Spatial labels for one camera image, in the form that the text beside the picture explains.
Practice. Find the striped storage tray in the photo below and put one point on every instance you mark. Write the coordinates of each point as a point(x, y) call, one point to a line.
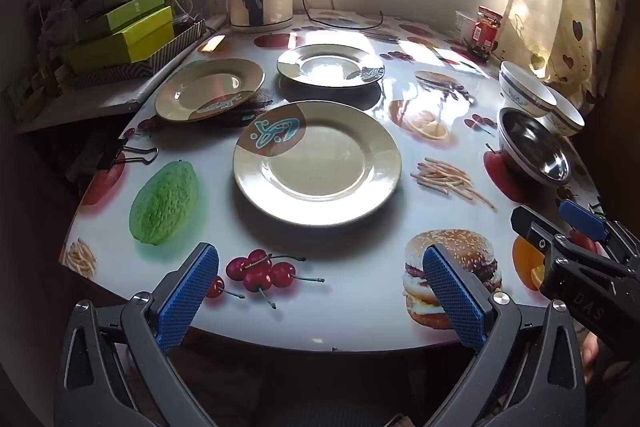
point(165, 52)

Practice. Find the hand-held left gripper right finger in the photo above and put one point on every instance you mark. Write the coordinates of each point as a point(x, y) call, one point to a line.
point(452, 297)

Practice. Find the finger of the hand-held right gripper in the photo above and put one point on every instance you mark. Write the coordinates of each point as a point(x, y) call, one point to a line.
point(532, 229)
point(582, 218)

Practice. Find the dark green box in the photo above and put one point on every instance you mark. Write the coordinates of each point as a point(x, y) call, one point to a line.
point(130, 9)

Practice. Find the lime green box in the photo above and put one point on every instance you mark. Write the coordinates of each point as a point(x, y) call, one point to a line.
point(130, 39)

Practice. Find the cream curtain with heart print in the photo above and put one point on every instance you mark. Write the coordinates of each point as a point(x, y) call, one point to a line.
point(550, 7)

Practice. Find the food printed tablecloth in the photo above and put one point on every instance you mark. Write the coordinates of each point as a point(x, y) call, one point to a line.
point(350, 257)

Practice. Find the black binder clip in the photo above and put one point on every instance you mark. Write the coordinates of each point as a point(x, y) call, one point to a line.
point(127, 154)

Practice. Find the white plastic cup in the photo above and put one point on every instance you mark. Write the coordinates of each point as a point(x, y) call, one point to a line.
point(465, 24)

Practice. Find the stainless steel bowl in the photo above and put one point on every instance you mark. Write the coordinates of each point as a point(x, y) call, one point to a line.
point(530, 142)

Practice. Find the white bowl with blue stripes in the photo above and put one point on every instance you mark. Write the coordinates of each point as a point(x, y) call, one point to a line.
point(525, 82)
point(567, 117)

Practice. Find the beige plate with brown logo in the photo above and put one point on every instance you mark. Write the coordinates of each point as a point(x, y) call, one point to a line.
point(320, 172)
point(200, 87)
point(325, 67)

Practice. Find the glass jar with red lid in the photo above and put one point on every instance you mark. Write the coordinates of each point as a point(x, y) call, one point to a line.
point(487, 34)

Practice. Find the person's right hand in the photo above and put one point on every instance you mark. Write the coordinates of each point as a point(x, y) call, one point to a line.
point(591, 354)

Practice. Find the small glass jar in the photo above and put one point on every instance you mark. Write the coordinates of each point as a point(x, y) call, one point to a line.
point(182, 14)

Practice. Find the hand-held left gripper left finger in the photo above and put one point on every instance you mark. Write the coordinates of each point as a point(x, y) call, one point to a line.
point(187, 297)

